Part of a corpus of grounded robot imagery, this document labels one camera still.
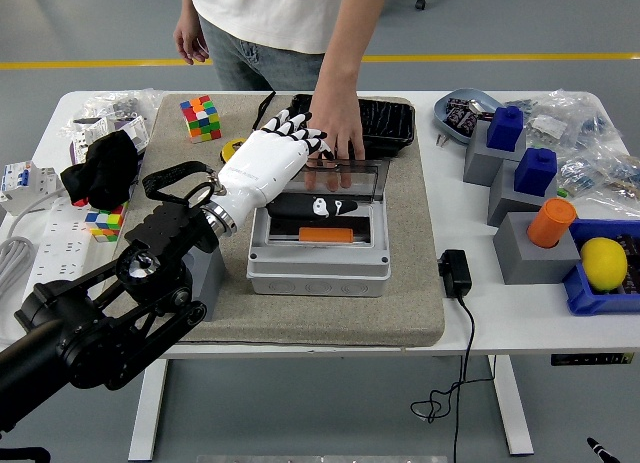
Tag yellow tape measure clear window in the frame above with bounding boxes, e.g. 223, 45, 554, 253
220, 138, 247, 165

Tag blue plastic block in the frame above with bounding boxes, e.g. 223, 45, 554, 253
513, 147, 559, 196
486, 104, 526, 152

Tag clear bag of dark screws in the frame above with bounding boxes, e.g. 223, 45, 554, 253
79, 88, 164, 123

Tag white power strip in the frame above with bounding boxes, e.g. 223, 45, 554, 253
22, 196, 97, 290

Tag person's left hand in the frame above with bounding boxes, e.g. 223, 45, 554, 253
304, 89, 368, 191

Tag grey-brown mat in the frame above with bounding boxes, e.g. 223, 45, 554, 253
94, 92, 446, 348

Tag grey power strip cable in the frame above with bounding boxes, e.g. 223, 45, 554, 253
0, 197, 64, 307

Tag small clear parts bag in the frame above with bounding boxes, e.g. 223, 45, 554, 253
504, 98, 539, 117

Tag yellow tape measure 5m print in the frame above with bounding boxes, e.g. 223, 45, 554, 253
253, 90, 278, 133

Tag orange cylinder battery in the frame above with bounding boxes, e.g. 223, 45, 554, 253
298, 226, 356, 244
526, 197, 578, 249

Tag grey block holder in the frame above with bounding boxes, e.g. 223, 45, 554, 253
180, 231, 227, 324
487, 158, 559, 229
462, 118, 528, 187
492, 211, 584, 286

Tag silver brown wrapped item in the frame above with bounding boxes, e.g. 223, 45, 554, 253
467, 98, 495, 121

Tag black cloth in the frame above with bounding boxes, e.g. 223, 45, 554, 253
60, 131, 143, 211

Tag person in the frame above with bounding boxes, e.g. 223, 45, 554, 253
189, 0, 392, 92

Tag person's right hand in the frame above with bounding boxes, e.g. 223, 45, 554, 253
172, 17, 212, 66

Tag black table control panel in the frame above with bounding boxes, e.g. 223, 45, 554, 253
550, 352, 636, 368

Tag white purple paper packet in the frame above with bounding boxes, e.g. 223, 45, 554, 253
67, 114, 152, 167

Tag dark packets in bin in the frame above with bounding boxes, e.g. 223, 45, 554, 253
617, 231, 640, 297

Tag multicolour puzzle cube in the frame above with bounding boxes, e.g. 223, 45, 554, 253
84, 203, 127, 244
179, 94, 223, 145

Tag black power adapter plug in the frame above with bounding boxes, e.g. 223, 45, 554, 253
437, 248, 473, 300

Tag white circuit breaker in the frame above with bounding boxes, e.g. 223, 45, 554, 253
0, 160, 65, 217

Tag black adapter cord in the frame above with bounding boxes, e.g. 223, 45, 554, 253
410, 295, 499, 463

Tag transparent hinged box lid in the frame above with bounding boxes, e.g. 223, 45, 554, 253
301, 157, 392, 203

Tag clear bag of components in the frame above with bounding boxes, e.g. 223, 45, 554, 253
554, 150, 640, 208

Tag yellow lemon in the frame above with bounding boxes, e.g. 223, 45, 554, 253
579, 236, 629, 292

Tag blue-grey dish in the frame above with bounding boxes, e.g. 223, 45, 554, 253
433, 87, 504, 146

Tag black plastic tray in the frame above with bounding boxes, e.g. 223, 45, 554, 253
288, 93, 417, 157

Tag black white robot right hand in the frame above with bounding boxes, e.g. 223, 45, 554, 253
586, 436, 614, 463

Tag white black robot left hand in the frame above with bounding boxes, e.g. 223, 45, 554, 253
212, 108, 360, 232

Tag blue storage bin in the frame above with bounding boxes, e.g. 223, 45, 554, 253
561, 217, 640, 317

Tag white table leg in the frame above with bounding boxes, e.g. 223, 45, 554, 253
127, 357, 171, 462
486, 355, 534, 457

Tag grey electrical enclosure box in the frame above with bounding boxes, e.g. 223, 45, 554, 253
245, 197, 392, 299

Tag large clear parts bag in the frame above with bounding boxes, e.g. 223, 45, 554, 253
525, 89, 625, 153

